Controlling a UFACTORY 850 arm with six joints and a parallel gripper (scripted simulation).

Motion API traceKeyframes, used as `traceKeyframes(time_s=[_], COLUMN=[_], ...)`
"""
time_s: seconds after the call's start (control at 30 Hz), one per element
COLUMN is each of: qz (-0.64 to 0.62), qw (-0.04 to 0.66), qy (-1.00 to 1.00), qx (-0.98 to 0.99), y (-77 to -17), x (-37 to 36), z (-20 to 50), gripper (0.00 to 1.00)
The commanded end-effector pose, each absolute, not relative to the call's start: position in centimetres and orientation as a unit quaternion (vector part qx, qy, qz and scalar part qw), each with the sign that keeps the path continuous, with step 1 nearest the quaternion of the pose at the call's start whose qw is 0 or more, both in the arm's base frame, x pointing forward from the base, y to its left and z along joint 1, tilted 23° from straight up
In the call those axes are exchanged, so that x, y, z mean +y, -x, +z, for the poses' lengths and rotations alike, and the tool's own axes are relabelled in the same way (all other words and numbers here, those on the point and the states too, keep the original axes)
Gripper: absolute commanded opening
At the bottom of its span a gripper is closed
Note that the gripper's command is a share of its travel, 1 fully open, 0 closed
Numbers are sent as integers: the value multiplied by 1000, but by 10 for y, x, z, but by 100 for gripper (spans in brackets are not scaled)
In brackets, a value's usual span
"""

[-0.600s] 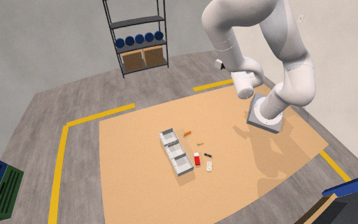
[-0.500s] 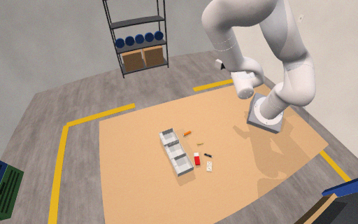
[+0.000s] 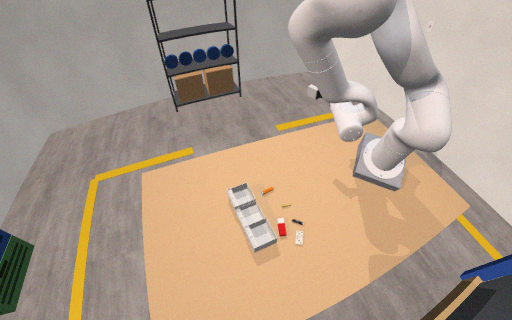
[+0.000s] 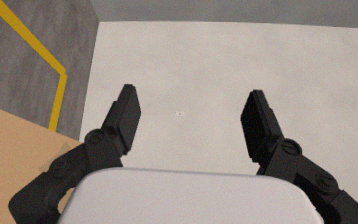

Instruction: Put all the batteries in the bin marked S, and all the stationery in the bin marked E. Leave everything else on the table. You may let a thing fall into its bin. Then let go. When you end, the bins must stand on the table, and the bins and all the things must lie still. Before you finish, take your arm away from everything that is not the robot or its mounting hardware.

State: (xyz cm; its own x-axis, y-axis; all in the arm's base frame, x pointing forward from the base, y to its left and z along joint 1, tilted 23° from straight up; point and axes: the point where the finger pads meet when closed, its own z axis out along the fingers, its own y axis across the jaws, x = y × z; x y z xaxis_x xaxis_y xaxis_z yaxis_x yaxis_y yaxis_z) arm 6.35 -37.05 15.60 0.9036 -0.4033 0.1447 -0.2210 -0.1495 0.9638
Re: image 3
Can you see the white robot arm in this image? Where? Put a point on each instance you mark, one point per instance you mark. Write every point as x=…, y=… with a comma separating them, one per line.
x=402, y=47

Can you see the red and white eraser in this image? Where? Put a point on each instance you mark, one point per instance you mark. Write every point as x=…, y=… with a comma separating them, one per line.
x=281, y=227

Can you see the white domino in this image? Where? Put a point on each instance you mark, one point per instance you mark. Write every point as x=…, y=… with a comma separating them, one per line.
x=299, y=238

